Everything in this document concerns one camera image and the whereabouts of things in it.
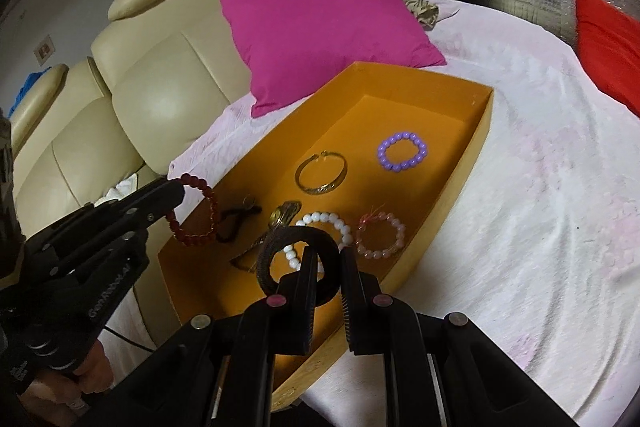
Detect small beige cloth pouch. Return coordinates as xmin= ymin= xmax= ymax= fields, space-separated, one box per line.
xmin=402 ymin=0 xmax=459 ymax=31

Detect blue cloth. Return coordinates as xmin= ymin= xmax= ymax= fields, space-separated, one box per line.
xmin=8 ymin=67 xmax=50 ymax=117

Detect red pillow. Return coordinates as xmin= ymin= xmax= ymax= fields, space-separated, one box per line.
xmin=575 ymin=0 xmax=640 ymax=116

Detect gold bangle bracelet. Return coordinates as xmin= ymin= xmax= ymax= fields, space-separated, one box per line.
xmin=294 ymin=149 xmax=348 ymax=196

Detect white pink lace bedspread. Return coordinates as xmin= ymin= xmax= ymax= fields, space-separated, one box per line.
xmin=96 ymin=0 xmax=640 ymax=427

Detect red bead bracelet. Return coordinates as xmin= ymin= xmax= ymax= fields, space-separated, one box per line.
xmin=165 ymin=172 xmax=222 ymax=247

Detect pink crystal bead bracelet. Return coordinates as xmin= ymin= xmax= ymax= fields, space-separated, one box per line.
xmin=354 ymin=206 xmax=407 ymax=261

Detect orange cardboard box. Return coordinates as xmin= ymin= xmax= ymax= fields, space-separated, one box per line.
xmin=156 ymin=60 xmax=496 ymax=413

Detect gold wrist watch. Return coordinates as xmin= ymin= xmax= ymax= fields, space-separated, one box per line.
xmin=230 ymin=200 xmax=302 ymax=273

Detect white bead bracelet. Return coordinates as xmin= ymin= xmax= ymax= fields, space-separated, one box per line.
xmin=282 ymin=210 xmax=355 ymax=273

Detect purple bead bracelet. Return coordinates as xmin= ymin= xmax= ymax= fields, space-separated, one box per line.
xmin=376 ymin=130 xmax=430 ymax=174

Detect wall socket plate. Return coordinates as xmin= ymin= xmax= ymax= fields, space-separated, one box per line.
xmin=34 ymin=35 xmax=55 ymax=65

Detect person's left hand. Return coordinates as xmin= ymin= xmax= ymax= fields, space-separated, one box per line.
xmin=18 ymin=340 xmax=114 ymax=426

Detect magenta pillow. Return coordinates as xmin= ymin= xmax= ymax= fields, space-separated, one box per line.
xmin=219 ymin=0 xmax=446 ymax=118

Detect black bangle bracelet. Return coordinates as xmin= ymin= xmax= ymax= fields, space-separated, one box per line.
xmin=255 ymin=225 xmax=343 ymax=307

